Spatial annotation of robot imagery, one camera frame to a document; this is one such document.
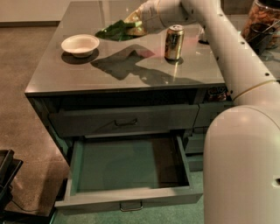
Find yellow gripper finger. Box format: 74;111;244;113
124;8;144;24

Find green rice chip bag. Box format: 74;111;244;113
95;20;146;41

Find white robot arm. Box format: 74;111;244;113
134;0;280;224

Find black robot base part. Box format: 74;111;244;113
0;150;24;212

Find dark green drawer cabinet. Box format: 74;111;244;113
24;0;235;213

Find snack bags in right drawer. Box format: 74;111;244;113
206;87;231;102

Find top right drawer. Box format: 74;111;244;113
193;101;233;128

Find top left drawer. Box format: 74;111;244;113
49;104;199;137

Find middle right drawer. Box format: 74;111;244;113
185;134;205;154

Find open middle left drawer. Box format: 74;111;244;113
55;133;203;214

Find gold soda can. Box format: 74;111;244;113
164;24;185;60

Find white paper bowl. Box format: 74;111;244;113
61;34;100;58

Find small white snack packet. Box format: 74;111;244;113
199;28;208;45

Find black cup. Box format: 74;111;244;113
246;23;278;56

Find glass jar of snacks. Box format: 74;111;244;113
241;0;280;49

